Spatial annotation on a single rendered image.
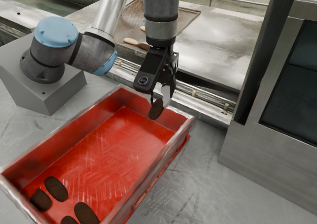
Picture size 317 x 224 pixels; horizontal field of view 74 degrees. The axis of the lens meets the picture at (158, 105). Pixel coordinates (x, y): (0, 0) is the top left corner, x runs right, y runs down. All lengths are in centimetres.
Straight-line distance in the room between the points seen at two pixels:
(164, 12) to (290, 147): 41
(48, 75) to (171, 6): 55
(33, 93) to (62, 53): 21
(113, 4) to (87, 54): 20
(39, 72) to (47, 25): 18
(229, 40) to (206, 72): 27
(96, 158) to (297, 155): 55
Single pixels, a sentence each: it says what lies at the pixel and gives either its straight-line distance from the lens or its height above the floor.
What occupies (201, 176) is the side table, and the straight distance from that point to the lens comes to 67.
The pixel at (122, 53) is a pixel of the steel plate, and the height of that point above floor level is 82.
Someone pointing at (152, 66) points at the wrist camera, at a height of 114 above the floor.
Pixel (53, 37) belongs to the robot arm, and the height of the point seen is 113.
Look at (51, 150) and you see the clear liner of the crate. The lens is 71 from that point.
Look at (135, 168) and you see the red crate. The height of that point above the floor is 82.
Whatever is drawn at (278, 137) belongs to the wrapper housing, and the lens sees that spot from 56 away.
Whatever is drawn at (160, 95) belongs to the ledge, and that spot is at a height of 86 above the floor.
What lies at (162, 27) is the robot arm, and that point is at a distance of 47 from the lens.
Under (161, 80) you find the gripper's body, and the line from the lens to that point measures 54.
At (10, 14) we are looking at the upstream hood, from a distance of 183.
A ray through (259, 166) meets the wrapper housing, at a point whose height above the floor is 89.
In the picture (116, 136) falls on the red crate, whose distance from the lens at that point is 76.
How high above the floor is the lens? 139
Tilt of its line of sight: 41 degrees down
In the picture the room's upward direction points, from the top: straight up
